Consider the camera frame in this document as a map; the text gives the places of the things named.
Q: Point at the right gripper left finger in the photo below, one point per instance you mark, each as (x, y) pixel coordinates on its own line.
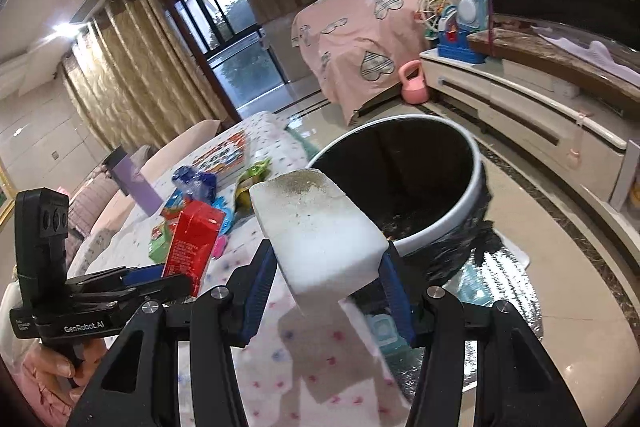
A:
(136, 383)

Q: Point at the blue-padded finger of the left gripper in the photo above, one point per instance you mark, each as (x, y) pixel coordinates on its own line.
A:
(138, 276)

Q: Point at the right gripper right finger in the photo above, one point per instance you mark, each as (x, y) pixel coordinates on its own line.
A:
(517, 383)

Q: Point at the red snack box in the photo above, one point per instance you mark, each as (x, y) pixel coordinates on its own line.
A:
(193, 241)

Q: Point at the blue plastic snack bag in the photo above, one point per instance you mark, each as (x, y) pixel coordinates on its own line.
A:
(195, 184)

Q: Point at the white foam block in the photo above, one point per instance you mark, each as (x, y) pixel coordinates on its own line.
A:
(326, 247)

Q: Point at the black trash bin white rim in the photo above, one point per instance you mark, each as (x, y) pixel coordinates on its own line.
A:
(422, 181)

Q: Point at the person's left hand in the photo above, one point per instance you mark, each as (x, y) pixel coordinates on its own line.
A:
(59, 375)

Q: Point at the light green wrapper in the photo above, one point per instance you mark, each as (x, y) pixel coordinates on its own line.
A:
(159, 243)

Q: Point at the pink sofa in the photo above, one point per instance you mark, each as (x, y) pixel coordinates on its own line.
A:
(99, 209)

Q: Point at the purple thermos bottle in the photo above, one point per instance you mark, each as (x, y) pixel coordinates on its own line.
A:
(131, 181)

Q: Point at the small blue container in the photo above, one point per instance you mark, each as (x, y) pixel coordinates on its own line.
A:
(221, 204)

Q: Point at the green gold snack pouch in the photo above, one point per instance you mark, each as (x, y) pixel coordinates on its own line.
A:
(256, 173)

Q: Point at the colourful children's book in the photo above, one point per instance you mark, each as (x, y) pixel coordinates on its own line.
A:
(226, 160)

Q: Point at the gold patterned curtain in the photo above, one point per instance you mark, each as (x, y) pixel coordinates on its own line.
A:
(132, 80)

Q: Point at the white TV cabinet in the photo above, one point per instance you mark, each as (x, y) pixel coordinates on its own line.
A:
(582, 146)

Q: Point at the balcony glass door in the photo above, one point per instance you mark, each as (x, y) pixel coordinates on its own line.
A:
(234, 46)

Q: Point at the pink kettlebell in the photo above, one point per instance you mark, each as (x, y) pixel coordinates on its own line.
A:
(414, 89)

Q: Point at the pink heart-pattern furniture cover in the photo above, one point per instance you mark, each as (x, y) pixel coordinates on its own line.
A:
(355, 47)

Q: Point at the blue toy machine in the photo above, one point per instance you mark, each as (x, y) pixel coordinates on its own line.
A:
(458, 21)

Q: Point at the colourful ferris wheel toy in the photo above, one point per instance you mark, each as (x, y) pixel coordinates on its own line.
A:
(429, 13)

